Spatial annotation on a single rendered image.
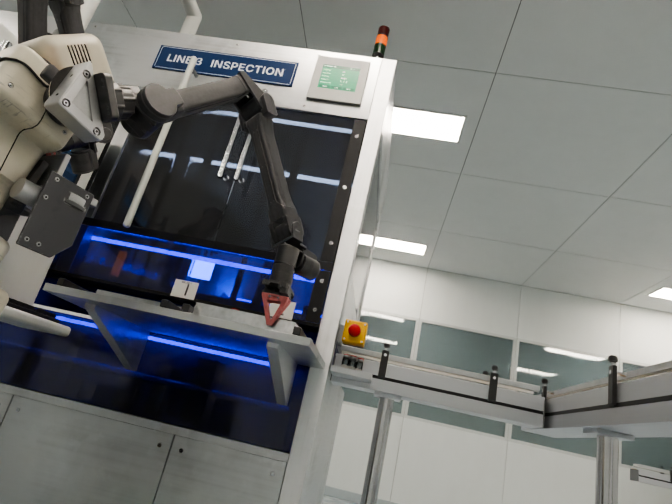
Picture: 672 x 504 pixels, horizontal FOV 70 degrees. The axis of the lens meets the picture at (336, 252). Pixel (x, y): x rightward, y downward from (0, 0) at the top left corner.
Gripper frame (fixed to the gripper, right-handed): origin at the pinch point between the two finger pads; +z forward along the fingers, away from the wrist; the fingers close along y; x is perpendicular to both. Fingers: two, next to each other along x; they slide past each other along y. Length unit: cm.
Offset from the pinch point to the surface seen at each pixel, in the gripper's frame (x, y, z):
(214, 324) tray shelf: 12.7, -1.7, 3.4
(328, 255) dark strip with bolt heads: -5, 39, -33
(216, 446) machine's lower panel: 15, 38, 33
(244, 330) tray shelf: 5.1, -1.8, 3.5
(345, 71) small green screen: 4, 38, -110
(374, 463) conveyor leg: -32, 52, 28
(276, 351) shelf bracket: -2.1, 5.7, 5.9
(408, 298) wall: -56, 498, -155
